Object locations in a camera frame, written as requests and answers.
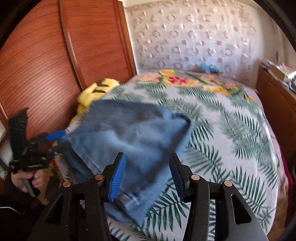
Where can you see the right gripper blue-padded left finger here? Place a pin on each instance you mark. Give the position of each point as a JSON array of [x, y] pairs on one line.
[[77, 212]]

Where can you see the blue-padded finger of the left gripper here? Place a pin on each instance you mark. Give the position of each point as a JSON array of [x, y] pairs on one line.
[[43, 138]]

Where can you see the person's left hand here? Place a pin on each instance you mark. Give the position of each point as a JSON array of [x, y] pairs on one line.
[[38, 179]]

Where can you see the wooden sideboard cabinet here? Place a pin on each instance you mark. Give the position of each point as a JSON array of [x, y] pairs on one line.
[[279, 107]]

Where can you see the yellow Pikachu plush toy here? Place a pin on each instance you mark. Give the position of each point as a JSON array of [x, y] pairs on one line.
[[93, 93]]

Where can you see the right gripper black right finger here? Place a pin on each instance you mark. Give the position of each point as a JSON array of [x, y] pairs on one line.
[[219, 204]]

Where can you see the cardboard box on cabinet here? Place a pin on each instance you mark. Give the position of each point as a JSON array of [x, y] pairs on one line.
[[283, 72]]

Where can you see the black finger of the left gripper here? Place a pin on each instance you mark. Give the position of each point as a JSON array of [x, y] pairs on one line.
[[50, 153]]

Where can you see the floral pink bed cover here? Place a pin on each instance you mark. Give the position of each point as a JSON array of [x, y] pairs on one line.
[[189, 81]]

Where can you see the palm leaf print blanket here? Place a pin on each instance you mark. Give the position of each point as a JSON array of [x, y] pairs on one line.
[[166, 219]]

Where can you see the blue denim jeans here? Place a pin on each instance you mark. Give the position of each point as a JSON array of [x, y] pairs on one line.
[[146, 133]]

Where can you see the sheer circle pattern curtain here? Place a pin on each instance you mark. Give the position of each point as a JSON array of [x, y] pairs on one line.
[[182, 35]]

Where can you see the blue toy on headboard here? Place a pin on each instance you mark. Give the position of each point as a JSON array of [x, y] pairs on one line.
[[205, 68]]

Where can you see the wooden louvered wardrobe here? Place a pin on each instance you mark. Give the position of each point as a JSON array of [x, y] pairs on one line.
[[52, 50]]

